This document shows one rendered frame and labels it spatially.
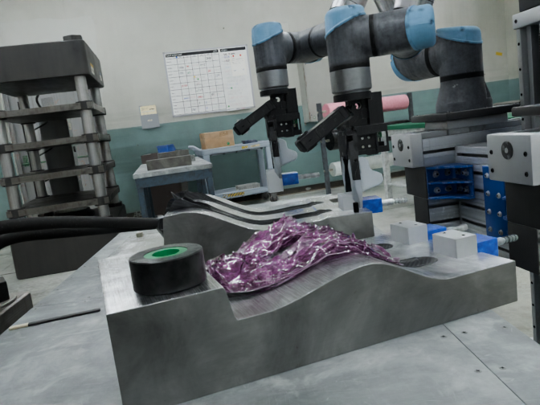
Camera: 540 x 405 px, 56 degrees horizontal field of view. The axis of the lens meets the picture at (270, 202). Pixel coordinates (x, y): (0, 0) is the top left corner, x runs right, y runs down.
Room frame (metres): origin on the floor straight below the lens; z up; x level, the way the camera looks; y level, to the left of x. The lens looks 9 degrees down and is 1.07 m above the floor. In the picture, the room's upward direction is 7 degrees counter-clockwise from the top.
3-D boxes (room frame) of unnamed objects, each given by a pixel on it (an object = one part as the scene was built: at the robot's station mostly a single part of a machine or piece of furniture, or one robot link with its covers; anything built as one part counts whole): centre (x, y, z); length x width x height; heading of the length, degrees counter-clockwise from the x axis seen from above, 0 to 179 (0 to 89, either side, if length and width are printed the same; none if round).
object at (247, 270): (0.68, -0.03, 0.90); 0.26 x 0.18 x 0.08; 109
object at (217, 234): (1.03, 0.07, 0.87); 0.50 x 0.26 x 0.14; 92
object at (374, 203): (0.97, -0.20, 0.89); 0.13 x 0.05 x 0.05; 92
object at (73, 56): (5.28, 2.03, 1.03); 1.54 x 0.94 x 2.06; 11
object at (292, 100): (1.26, -0.05, 1.09); 0.09 x 0.08 x 0.12; 92
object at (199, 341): (0.67, -0.02, 0.86); 0.50 x 0.26 x 0.11; 109
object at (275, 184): (1.26, -0.07, 0.93); 0.13 x 0.05 x 0.05; 92
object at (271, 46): (1.26, -0.05, 1.25); 0.09 x 0.08 x 0.11; 123
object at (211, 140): (7.04, 0.61, 0.94); 0.41 x 0.33 x 0.29; 108
